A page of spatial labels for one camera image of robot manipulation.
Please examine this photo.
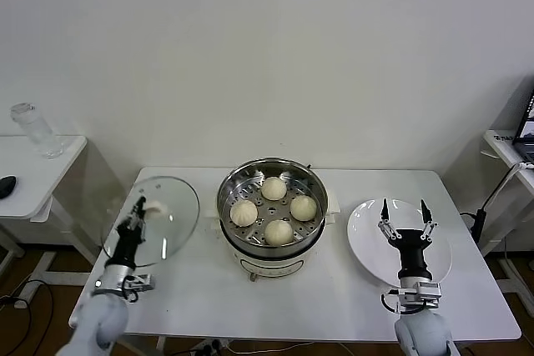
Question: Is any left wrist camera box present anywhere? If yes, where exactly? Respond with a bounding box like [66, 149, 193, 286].
[123, 273, 158, 303]

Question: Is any white electric cooker base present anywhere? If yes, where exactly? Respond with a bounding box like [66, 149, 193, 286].
[204, 162, 340, 283]

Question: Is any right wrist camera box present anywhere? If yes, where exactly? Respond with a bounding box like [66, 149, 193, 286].
[416, 281, 444, 309]

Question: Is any power strip under table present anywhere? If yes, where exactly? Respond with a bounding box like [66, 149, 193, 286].
[193, 338, 233, 353]

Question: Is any white round plate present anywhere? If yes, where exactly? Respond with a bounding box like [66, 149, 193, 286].
[346, 198, 454, 291]

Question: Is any black power adapter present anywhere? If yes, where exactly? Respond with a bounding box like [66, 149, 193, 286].
[474, 207, 488, 245]

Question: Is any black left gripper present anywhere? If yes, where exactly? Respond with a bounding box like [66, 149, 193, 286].
[108, 196, 149, 268]

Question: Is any black floor cable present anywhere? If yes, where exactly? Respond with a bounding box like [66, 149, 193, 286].
[0, 276, 56, 356]

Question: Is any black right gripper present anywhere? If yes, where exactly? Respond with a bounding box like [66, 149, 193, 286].
[377, 198, 440, 281]

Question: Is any round glass lid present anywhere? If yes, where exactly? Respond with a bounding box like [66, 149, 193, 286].
[99, 175, 201, 269]

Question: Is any white side table with bottle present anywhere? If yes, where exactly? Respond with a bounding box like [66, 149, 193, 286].
[0, 134, 103, 287]

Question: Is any dark shelf object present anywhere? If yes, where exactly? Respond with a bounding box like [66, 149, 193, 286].
[512, 88, 534, 162]

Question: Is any clear plastic water bottle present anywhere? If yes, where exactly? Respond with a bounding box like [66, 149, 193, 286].
[10, 102, 64, 160]

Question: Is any white laptop charger cable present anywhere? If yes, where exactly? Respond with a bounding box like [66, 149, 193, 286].
[483, 160, 534, 216]

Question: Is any white steamed baozi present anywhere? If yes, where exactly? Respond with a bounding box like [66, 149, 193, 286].
[260, 176, 289, 203]
[289, 194, 319, 223]
[264, 218, 295, 247]
[229, 199, 259, 227]

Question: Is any white floor power strip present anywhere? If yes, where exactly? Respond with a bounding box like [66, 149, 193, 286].
[15, 279, 43, 303]

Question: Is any black computer mouse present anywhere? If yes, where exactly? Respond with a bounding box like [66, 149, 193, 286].
[0, 175, 18, 200]

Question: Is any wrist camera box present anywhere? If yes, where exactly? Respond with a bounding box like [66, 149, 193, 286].
[123, 273, 158, 303]
[416, 281, 444, 309]

